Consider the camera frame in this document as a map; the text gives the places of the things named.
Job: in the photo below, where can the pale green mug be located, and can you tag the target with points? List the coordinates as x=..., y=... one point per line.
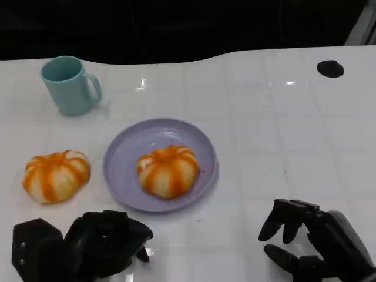
x=69, y=92

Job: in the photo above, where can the black round table grommet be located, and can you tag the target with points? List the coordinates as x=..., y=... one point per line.
x=330, y=68

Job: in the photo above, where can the white frame post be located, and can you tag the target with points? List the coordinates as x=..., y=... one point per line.
x=362, y=28

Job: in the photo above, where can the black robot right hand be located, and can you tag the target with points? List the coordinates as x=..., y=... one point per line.
x=335, y=241

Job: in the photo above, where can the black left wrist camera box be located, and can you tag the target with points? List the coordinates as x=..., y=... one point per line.
x=35, y=249

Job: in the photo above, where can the orange and white bread roll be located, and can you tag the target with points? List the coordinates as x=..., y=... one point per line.
x=55, y=177
x=167, y=171

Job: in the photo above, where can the lilac plate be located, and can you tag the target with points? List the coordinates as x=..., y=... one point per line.
x=123, y=164

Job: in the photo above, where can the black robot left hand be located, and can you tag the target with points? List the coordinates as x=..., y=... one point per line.
x=94, y=242

